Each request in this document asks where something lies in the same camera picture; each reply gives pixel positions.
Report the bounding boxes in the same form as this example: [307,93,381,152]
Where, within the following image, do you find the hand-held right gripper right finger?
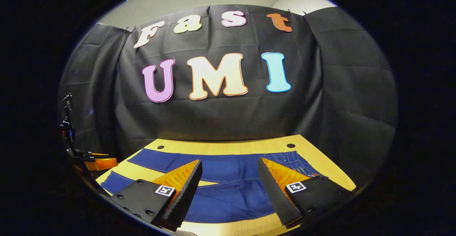
[258,157,357,229]

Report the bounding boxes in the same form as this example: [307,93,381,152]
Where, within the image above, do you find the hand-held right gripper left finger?
[110,159,203,230]

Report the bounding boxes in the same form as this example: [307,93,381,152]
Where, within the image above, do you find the blue denim jeans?
[100,148,321,224]

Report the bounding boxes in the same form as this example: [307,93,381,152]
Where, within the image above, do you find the black backdrop cloth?
[58,4,398,194]

